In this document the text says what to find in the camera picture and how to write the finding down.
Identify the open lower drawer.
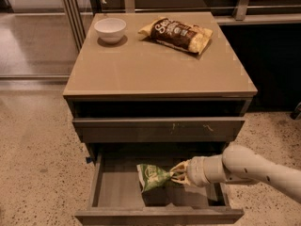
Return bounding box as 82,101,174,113
75,151,244,226

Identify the tan drawer cabinet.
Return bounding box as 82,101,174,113
63,12,257,157

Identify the white ceramic bowl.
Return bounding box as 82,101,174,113
94,18,126,44

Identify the metal railing frame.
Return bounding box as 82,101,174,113
62,0,301,48

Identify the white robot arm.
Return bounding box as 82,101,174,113
171,144,301,202

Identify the brown chip bag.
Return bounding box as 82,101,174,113
138,17,213,55

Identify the closed upper drawer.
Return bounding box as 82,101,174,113
72,117,245,143

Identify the green jalapeno chip bag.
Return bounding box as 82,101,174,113
136,164,174,192

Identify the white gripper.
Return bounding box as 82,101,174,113
171,155,227,187

